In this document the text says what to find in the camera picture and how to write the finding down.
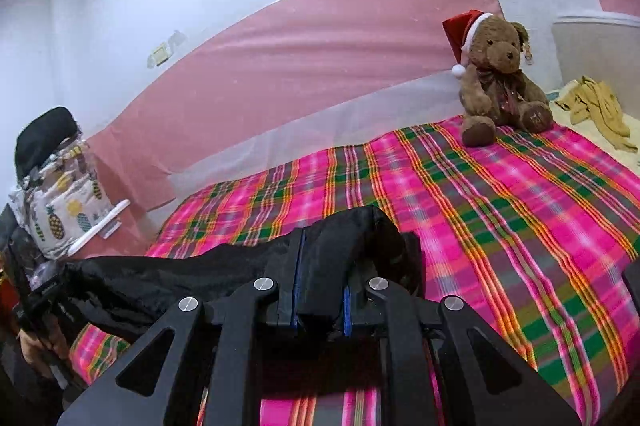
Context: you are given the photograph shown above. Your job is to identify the pineapple print cloth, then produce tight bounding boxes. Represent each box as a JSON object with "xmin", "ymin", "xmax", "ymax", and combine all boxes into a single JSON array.
[{"xmin": 10, "ymin": 141, "xmax": 118, "ymax": 257}]

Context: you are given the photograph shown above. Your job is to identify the white curved bar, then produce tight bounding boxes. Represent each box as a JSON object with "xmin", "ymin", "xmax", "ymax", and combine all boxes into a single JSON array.
[{"xmin": 67, "ymin": 200, "xmax": 132, "ymax": 257}]

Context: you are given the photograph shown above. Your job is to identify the red santa hat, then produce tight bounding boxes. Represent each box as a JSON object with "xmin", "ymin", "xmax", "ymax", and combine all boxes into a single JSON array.
[{"xmin": 442, "ymin": 10, "xmax": 493, "ymax": 79}]

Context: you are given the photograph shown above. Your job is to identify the black puffer jacket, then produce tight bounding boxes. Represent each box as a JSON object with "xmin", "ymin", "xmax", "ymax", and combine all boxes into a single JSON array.
[{"xmin": 45, "ymin": 205, "xmax": 426, "ymax": 342}]

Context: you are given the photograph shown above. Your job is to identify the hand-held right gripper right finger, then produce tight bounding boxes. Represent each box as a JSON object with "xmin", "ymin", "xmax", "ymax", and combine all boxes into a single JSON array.
[{"xmin": 342, "ymin": 276, "xmax": 583, "ymax": 426}]

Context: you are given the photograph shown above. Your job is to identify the yellow cloth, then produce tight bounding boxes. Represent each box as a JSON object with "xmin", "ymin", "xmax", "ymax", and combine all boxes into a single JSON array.
[{"xmin": 552, "ymin": 76, "xmax": 638, "ymax": 151}]

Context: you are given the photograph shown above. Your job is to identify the white padded headboard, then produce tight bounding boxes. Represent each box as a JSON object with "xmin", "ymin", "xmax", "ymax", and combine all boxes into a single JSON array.
[{"xmin": 551, "ymin": 10, "xmax": 640, "ymax": 94}]

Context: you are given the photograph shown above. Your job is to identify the black chair headrest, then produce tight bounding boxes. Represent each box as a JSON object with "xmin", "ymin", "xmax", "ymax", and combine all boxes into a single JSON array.
[{"xmin": 15, "ymin": 106, "xmax": 79, "ymax": 181}]

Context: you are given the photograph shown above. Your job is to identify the wall socket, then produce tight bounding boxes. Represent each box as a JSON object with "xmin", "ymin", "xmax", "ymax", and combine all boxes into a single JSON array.
[{"xmin": 149, "ymin": 44, "xmax": 174, "ymax": 67}]

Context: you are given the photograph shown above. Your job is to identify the brown teddy bear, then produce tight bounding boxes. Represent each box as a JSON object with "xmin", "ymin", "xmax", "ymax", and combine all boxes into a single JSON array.
[{"xmin": 459, "ymin": 14, "xmax": 555, "ymax": 147}]

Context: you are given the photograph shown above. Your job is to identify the person's left hand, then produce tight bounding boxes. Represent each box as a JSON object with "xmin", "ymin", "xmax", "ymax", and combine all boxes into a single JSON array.
[{"xmin": 20, "ymin": 331, "xmax": 68, "ymax": 379}]

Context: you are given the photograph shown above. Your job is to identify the pale yellow bed sheet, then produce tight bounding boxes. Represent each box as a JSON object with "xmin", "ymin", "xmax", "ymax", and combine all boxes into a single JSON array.
[{"xmin": 547, "ymin": 80, "xmax": 640, "ymax": 177}]

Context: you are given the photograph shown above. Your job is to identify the pink green plaid blanket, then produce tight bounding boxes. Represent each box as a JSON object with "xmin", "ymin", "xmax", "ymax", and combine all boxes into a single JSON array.
[{"xmin": 70, "ymin": 113, "xmax": 640, "ymax": 426}]

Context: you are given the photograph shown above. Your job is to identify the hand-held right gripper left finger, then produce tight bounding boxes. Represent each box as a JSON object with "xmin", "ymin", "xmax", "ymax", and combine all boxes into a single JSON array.
[{"xmin": 57, "ymin": 228, "xmax": 307, "ymax": 426}]

